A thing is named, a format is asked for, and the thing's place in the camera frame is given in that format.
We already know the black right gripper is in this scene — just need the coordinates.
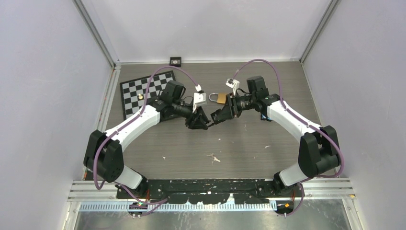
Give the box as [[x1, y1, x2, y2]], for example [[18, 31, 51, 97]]
[[216, 92, 257, 120]]

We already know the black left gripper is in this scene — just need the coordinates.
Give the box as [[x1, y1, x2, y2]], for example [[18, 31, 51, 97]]
[[172, 100, 208, 130]]

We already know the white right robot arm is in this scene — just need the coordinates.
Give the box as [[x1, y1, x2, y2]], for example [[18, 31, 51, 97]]
[[211, 76, 343, 197]]

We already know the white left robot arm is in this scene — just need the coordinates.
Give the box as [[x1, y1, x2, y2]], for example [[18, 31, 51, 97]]
[[83, 80, 210, 198]]

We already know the brass padlock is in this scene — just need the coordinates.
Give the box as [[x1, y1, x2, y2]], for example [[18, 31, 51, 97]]
[[208, 93, 228, 104]]

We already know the small black square box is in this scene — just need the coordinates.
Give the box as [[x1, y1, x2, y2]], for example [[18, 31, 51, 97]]
[[169, 57, 182, 68]]

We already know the black white chessboard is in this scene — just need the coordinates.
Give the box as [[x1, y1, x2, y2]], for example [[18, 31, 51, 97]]
[[120, 70, 176, 120]]

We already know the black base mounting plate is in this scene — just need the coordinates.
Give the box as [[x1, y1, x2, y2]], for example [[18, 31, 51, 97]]
[[116, 179, 303, 205]]

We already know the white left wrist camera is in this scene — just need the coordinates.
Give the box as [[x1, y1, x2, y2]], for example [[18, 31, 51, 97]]
[[192, 92, 207, 113]]

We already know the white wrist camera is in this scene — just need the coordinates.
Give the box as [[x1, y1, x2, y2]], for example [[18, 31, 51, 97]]
[[226, 78, 240, 96], [192, 92, 207, 113]]

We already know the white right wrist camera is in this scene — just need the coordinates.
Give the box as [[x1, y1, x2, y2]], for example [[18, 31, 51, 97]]
[[226, 78, 240, 96]]

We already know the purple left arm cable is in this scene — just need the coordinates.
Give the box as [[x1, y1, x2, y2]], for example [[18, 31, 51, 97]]
[[92, 65, 203, 217]]

